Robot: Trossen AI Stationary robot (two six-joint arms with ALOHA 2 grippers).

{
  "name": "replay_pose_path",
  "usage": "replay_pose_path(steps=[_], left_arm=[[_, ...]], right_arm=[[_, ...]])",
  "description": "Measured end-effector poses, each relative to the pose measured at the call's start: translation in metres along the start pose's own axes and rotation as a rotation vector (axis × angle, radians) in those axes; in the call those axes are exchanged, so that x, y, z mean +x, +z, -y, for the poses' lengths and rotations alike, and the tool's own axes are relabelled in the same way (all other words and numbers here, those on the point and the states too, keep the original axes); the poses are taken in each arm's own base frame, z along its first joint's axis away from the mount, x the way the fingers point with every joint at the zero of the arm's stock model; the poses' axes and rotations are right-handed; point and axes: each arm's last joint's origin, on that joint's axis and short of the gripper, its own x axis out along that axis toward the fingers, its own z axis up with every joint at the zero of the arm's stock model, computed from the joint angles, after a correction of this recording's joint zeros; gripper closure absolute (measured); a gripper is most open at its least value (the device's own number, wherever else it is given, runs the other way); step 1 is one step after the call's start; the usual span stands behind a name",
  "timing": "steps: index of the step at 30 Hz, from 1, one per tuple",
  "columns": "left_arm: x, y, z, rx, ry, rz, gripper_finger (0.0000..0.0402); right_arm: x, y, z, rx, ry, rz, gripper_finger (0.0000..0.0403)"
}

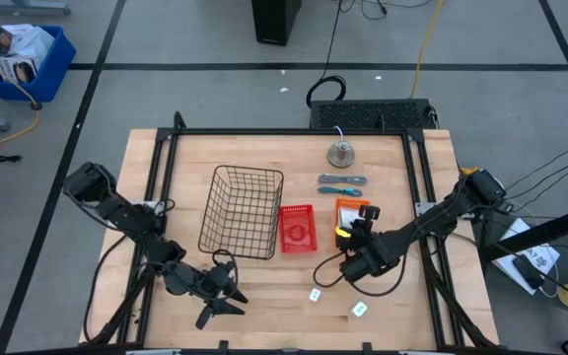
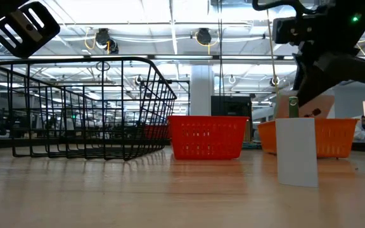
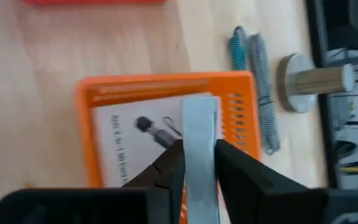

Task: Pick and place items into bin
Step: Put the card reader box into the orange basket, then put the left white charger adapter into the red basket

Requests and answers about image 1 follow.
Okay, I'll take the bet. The yellow extension cable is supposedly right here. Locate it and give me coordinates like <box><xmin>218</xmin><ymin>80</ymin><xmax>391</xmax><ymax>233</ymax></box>
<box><xmin>409</xmin><ymin>0</ymin><xmax>446</xmax><ymax>100</ymax></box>

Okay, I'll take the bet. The black coiled floor cable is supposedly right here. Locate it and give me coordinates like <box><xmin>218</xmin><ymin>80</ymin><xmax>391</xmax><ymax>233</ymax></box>
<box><xmin>306</xmin><ymin>0</ymin><xmax>389</xmax><ymax>108</ymax></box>

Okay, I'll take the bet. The blue plastic bin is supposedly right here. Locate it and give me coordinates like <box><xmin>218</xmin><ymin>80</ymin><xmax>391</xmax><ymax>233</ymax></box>
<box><xmin>0</xmin><ymin>24</ymin><xmax>77</xmax><ymax>104</ymax></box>

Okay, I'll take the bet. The white printed paper sheet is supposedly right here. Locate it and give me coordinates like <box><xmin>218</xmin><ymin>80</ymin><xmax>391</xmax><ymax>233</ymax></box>
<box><xmin>492</xmin><ymin>217</ymin><xmax>561</xmax><ymax>283</ymax></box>

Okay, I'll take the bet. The grey braided cable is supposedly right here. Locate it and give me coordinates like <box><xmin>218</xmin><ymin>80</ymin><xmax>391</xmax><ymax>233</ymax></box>
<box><xmin>318</xmin><ymin>173</ymin><xmax>368</xmax><ymax>186</ymax></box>

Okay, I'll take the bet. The white packet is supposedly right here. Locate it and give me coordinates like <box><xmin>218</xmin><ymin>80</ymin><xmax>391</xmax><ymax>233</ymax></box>
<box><xmin>338</xmin><ymin>206</ymin><xmax>362</xmax><ymax>231</ymax></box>

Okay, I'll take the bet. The red coiled cable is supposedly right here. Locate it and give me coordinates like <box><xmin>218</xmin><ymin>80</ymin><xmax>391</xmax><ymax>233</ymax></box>
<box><xmin>286</xmin><ymin>219</ymin><xmax>311</xmax><ymax>244</ymax></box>

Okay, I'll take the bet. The teal braided cable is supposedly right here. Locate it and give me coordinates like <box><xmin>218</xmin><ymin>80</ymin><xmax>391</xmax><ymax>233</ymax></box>
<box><xmin>318</xmin><ymin>185</ymin><xmax>364</xmax><ymax>198</ymax></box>

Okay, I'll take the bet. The orange plastic basket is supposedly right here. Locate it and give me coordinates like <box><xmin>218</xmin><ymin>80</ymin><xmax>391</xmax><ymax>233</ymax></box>
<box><xmin>334</xmin><ymin>197</ymin><xmax>372</xmax><ymax>248</ymax></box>

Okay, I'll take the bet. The black table frame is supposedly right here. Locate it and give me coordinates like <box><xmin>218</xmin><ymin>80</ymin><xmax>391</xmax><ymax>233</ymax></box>
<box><xmin>79</xmin><ymin>111</ymin><xmax>500</xmax><ymax>355</ymax></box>

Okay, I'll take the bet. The black handheld device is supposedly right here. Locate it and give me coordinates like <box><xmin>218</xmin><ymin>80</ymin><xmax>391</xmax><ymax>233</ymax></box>
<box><xmin>512</xmin><ymin>253</ymin><xmax>546</xmax><ymax>291</ymax></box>

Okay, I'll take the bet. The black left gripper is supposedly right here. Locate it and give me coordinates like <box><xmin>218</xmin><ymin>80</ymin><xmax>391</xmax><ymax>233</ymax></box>
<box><xmin>199</xmin><ymin>263</ymin><xmax>249</xmax><ymax>316</ymax></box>

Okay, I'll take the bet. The metal cylinder on round base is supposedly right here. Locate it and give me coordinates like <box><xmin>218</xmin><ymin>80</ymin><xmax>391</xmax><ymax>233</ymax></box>
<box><xmin>326</xmin><ymin>140</ymin><xmax>356</xmax><ymax>169</ymax></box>

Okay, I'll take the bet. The black perforated computer case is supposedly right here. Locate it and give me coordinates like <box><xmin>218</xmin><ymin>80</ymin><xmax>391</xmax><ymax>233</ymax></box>
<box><xmin>309</xmin><ymin>98</ymin><xmax>437</xmax><ymax>132</ymax></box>

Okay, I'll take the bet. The red plastic basket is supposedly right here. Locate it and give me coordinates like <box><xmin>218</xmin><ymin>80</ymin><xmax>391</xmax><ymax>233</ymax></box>
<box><xmin>278</xmin><ymin>204</ymin><xmax>319</xmax><ymax>254</ymax></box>

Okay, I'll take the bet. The black wire basket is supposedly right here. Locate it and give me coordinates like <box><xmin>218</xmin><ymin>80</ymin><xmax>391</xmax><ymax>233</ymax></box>
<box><xmin>197</xmin><ymin>165</ymin><xmax>285</xmax><ymax>261</ymax></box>

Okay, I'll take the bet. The white printed cardboard box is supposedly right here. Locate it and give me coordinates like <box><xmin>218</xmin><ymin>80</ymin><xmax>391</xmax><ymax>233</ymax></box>
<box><xmin>0</xmin><ymin>23</ymin><xmax>56</xmax><ymax>84</ymax></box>

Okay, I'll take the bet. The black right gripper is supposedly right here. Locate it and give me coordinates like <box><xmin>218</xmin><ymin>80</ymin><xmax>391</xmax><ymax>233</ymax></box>
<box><xmin>338</xmin><ymin>220</ymin><xmax>390</xmax><ymax>283</ymax></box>

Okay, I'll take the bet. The black computer tower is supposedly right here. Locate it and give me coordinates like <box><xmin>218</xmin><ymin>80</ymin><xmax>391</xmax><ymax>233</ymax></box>
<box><xmin>250</xmin><ymin>0</ymin><xmax>303</xmax><ymax>47</ymax></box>

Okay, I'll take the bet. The thick yellow floor cable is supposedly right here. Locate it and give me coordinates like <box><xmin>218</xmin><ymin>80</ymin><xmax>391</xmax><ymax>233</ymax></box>
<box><xmin>0</xmin><ymin>41</ymin><xmax>42</xmax><ymax>158</ymax></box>

